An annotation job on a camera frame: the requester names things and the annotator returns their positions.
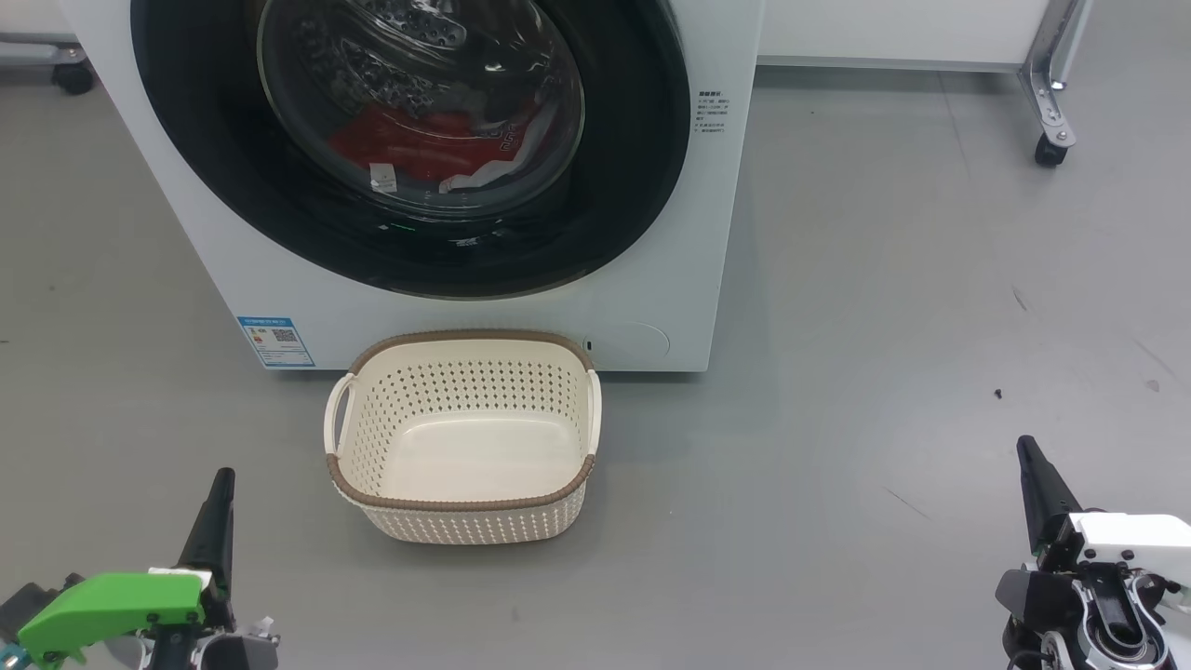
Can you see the red shorts with white trim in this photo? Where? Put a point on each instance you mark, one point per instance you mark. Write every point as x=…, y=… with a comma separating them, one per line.
x=391, y=144

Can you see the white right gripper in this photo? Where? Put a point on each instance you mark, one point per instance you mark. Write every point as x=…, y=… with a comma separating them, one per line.
x=1135, y=558

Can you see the blue energy label sticker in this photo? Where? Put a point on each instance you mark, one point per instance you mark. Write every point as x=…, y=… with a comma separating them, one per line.
x=274, y=342

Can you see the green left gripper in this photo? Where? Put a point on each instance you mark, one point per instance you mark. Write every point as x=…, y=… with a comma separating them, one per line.
x=112, y=605

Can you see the grey washing machine door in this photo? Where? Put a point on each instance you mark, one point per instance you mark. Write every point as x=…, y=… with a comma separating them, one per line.
x=233, y=186

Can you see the round white filter cover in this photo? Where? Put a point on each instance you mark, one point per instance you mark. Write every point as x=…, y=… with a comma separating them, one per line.
x=633, y=342

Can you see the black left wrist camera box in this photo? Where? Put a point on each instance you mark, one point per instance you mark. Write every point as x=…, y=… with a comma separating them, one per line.
x=23, y=605

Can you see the black partition caster wheel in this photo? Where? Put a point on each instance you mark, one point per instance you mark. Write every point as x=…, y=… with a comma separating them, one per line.
x=1051, y=151
x=74, y=79

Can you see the cream basket with brown rim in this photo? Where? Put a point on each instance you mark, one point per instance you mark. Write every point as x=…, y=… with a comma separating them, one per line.
x=465, y=447

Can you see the white front-load washing machine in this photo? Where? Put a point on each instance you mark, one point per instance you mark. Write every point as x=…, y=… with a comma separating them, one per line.
x=651, y=279

